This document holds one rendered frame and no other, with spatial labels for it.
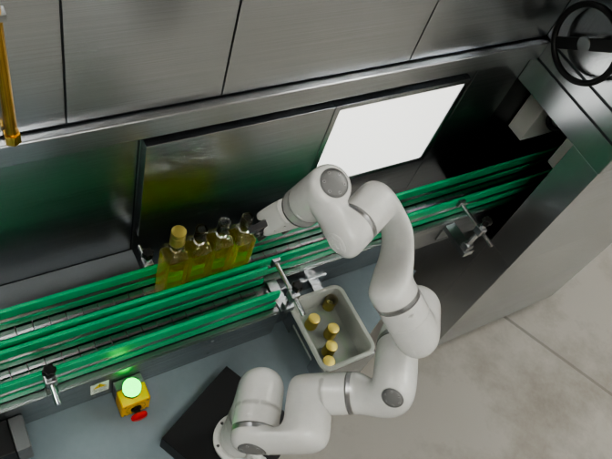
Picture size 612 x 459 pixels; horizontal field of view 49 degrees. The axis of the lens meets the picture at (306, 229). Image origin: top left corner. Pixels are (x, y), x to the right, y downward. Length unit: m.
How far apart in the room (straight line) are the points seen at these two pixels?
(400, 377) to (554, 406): 1.89
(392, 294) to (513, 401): 1.91
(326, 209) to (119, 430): 0.89
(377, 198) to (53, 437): 1.00
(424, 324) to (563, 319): 2.19
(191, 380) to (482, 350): 1.59
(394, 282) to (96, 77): 0.64
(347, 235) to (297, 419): 0.43
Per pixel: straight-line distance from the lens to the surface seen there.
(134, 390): 1.67
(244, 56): 1.40
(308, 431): 1.34
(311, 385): 1.37
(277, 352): 1.86
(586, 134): 1.99
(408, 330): 1.19
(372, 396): 1.32
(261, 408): 1.39
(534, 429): 3.02
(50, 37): 1.21
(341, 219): 1.06
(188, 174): 1.57
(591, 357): 3.34
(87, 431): 1.74
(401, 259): 1.17
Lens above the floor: 2.41
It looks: 53 degrees down
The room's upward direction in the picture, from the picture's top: 24 degrees clockwise
